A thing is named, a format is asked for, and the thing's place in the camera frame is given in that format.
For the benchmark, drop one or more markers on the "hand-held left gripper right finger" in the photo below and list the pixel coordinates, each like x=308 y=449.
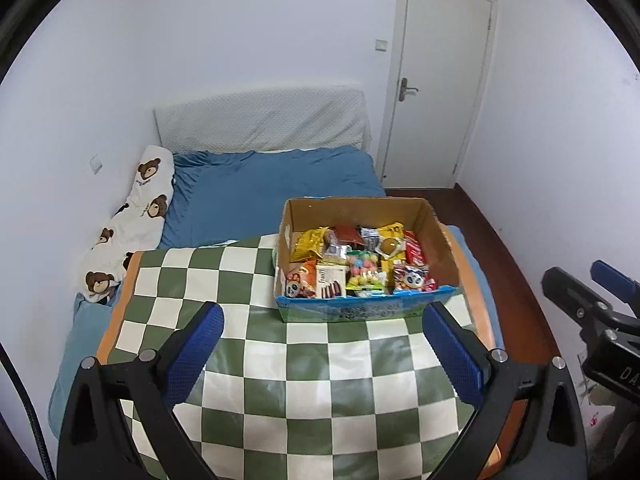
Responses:
x=450 y=350

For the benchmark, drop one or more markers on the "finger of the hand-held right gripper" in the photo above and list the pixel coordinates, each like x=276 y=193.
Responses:
x=617 y=282
x=575 y=295

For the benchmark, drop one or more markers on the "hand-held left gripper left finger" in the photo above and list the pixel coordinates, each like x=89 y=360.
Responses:
x=200 y=340

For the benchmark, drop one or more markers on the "cardboard box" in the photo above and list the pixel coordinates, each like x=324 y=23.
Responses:
x=350 y=210

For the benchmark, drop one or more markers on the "white panda snack packet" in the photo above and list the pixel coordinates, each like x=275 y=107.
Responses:
x=412 y=277

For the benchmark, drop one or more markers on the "green checkered blanket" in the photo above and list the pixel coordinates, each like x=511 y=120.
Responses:
x=300 y=385

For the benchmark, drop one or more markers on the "orange panda snack packet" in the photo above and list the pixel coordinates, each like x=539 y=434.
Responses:
x=300 y=285

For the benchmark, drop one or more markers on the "colourful candy packet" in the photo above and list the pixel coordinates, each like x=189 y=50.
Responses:
x=364 y=270

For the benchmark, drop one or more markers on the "large yellow snack packet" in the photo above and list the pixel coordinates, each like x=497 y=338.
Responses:
x=392 y=240

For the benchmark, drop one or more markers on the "bear print pillow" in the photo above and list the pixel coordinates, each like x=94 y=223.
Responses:
x=130 y=230

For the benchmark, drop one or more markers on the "white chocolate stick box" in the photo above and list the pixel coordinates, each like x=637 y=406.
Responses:
x=332 y=280

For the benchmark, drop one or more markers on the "black striped snack packet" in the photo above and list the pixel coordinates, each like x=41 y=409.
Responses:
x=370 y=239

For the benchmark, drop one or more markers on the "small yellow snack packet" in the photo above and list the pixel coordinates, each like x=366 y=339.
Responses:
x=310 y=242

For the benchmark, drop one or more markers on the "clear pink snack packet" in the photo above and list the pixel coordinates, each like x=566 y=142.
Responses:
x=334 y=251

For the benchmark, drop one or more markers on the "dark red snack packet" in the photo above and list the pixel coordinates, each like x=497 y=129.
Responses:
x=346 y=234

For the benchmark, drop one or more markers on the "blue bedsheet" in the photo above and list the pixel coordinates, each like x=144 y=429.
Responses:
x=275 y=185

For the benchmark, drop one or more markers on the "white headboard cover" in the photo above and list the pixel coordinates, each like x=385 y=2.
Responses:
x=260 y=120

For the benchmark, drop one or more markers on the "white door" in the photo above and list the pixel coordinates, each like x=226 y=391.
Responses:
x=440 y=60

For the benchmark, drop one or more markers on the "wall outlet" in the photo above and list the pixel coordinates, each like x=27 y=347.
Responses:
x=95 y=164

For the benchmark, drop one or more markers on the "white light switch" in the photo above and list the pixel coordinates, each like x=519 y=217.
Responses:
x=381 y=45

